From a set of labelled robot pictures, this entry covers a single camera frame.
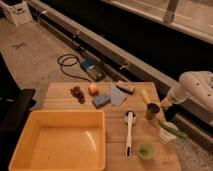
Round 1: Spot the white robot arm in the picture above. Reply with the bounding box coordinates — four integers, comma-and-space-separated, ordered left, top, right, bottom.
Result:
161, 71, 213, 113

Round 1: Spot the yellow plastic tray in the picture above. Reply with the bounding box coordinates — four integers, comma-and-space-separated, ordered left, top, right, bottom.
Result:
8, 110, 106, 171

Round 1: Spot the metal cup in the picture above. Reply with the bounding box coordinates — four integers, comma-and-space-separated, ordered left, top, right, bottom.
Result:
146, 103, 160, 120

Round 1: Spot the green stick utensil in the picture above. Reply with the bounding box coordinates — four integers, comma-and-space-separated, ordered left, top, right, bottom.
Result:
159, 122, 188, 139

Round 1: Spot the white bowl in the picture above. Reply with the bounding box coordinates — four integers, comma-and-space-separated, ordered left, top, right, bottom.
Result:
158, 122, 177, 143

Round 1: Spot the wooden block brush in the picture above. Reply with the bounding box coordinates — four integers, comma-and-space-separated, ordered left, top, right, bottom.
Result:
115, 81, 135, 94

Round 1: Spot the light blue cloth piece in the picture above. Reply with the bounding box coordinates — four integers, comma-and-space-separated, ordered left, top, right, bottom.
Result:
110, 84, 126, 106

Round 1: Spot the green plastic cup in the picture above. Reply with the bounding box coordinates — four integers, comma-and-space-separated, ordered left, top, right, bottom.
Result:
138, 143, 154, 160

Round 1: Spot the orange fruit toy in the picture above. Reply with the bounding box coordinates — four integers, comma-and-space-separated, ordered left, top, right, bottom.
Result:
88, 84, 99, 96

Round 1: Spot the blue grey power box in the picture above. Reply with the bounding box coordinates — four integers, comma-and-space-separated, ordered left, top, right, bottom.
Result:
80, 59, 105, 81

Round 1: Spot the dark grape bunch toy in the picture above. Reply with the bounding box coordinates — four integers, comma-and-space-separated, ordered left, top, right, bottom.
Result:
71, 86, 85, 104

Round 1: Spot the black chair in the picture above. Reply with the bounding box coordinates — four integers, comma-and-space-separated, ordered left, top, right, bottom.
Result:
0, 53, 36, 171

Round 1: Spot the white cardboard box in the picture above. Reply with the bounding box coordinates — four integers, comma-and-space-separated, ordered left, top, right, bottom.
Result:
0, 0, 33, 27

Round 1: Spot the black cable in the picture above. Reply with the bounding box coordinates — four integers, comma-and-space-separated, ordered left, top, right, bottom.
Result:
56, 53, 93, 83

